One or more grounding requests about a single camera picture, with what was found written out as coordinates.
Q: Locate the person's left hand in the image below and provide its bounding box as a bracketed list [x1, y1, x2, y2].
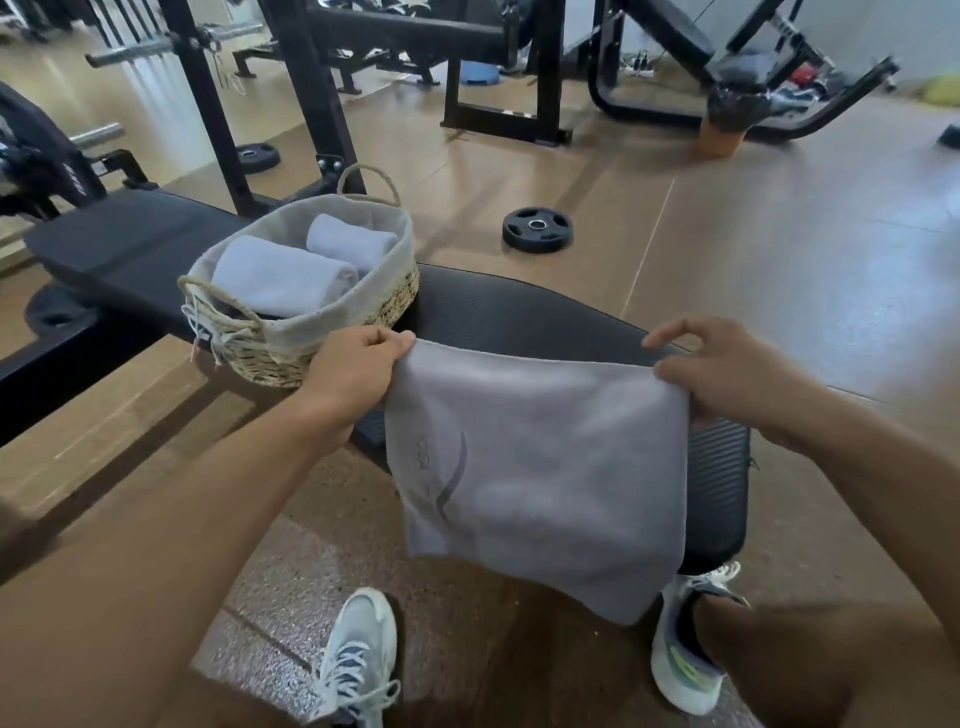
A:
[299, 324, 418, 445]

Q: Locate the person's right hand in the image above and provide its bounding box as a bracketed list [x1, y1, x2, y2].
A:
[641, 316, 819, 451]

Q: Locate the woven basket with white liner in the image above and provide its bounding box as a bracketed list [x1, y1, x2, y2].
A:
[177, 163, 421, 389]

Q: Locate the white towel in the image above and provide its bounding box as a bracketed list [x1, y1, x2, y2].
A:
[305, 213, 399, 275]
[211, 236, 360, 320]

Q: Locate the light grey towel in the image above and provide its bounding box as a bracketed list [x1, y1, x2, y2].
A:
[383, 338, 691, 626]

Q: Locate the person's right forearm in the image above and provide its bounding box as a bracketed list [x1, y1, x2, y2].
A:
[787, 389, 960, 654]

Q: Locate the person's left forearm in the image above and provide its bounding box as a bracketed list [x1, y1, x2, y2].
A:
[0, 397, 361, 728]

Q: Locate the person's left white shoe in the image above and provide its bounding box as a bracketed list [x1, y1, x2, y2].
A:
[307, 587, 403, 728]

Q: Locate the person's white shoe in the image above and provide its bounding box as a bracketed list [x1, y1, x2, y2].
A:
[307, 587, 403, 728]
[650, 560, 751, 716]

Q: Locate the person's right leg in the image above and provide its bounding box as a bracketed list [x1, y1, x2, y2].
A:
[693, 596, 960, 728]

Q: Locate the person's leg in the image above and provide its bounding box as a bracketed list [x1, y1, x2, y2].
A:
[153, 671, 324, 728]
[693, 596, 960, 728]

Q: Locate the person's right white shoe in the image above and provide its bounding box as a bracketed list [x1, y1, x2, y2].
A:
[650, 560, 751, 716]

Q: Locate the person's left leg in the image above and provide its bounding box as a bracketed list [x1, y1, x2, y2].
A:
[153, 671, 324, 728]

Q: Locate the black rubber weight plate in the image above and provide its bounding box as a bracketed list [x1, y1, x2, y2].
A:
[501, 206, 576, 255]
[236, 142, 283, 175]

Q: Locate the black padded weight bench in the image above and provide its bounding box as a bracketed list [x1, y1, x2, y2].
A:
[22, 187, 753, 575]

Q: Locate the orange bin with black bag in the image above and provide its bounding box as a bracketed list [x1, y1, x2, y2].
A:
[689, 82, 774, 160]

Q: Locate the black steel squat rack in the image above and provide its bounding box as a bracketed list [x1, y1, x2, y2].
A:
[84, 0, 369, 219]

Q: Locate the black steel base beam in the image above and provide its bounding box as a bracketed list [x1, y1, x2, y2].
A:
[0, 322, 181, 448]

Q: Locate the large black weight plate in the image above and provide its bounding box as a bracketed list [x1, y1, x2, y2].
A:
[23, 281, 99, 337]

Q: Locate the silver steel barbell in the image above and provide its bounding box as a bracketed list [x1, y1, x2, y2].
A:
[84, 22, 268, 69]
[68, 122, 127, 151]

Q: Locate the black bumper plate white print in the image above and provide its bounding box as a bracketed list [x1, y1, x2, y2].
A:
[0, 80, 108, 219]

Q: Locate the black barbell stand frame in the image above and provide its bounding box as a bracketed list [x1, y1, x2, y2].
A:
[89, 148, 160, 193]

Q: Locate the black bench press frame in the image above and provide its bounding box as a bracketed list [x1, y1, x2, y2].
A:
[299, 0, 575, 148]

